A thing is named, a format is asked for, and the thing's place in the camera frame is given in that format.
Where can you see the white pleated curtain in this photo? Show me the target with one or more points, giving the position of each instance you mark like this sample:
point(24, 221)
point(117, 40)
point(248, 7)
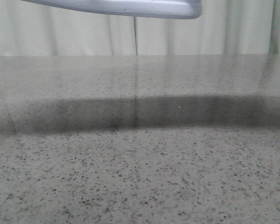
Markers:
point(225, 27)

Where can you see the light blue slipper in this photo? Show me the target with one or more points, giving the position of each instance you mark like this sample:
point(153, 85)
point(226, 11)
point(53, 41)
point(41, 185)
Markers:
point(168, 9)

